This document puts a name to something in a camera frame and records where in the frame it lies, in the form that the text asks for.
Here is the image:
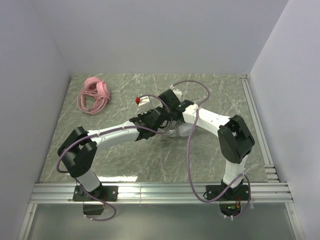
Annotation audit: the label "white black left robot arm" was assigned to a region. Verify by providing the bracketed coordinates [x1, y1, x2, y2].
[56, 107, 172, 199]

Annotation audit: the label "pink headphones with cable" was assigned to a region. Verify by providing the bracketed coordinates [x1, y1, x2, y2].
[77, 76, 111, 115]

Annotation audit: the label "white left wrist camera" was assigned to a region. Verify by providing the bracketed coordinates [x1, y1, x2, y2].
[135, 96, 154, 113]

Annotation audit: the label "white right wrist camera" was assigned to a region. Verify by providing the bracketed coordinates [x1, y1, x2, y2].
[169, 85, 182, 101]

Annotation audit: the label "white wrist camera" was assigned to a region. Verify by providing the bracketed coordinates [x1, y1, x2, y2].
[135, 96, 154, 113]
[169, 85, 182, 101]

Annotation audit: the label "aluminium front rail frame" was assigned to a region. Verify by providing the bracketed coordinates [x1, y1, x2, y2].
[17, 182, 293, 240]

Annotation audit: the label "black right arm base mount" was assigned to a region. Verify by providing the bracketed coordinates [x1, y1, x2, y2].
[203, 182, 251, 219]

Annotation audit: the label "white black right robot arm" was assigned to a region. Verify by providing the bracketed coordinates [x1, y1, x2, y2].
[159, 89, 255, 192]

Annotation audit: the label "white headphones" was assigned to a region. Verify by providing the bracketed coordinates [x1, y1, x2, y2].
[165, 121, 193, 138]

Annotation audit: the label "aluminium right side rail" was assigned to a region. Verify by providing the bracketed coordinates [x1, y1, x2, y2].
[240, 75, 275, 169]

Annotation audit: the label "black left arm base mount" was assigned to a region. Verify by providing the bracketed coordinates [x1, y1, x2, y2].
[72, 183, 119, 216]

